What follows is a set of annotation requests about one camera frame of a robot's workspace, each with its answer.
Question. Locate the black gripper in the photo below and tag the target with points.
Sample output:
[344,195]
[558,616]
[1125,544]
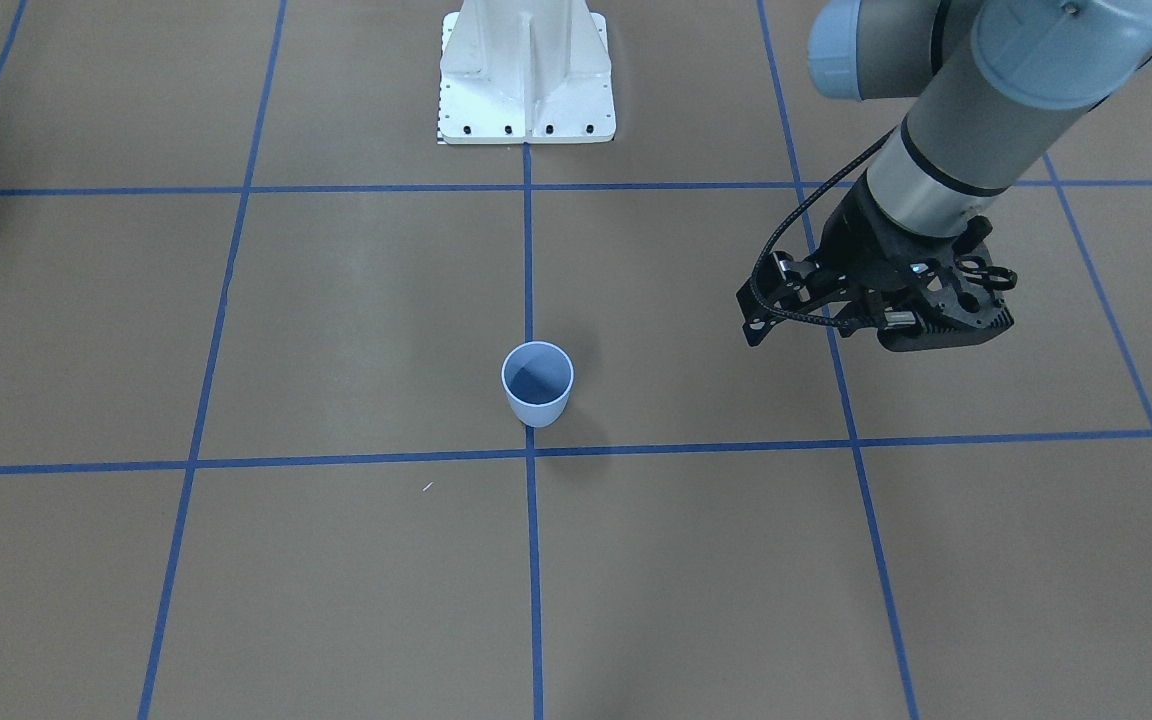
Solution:
[862,249]

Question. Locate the blue plastic cup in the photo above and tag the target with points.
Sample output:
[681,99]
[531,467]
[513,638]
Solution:
[537,378]

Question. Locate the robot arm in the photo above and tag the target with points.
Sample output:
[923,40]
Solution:
[993,84]

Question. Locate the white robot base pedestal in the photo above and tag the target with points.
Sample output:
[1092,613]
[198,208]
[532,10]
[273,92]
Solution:
[515,72]

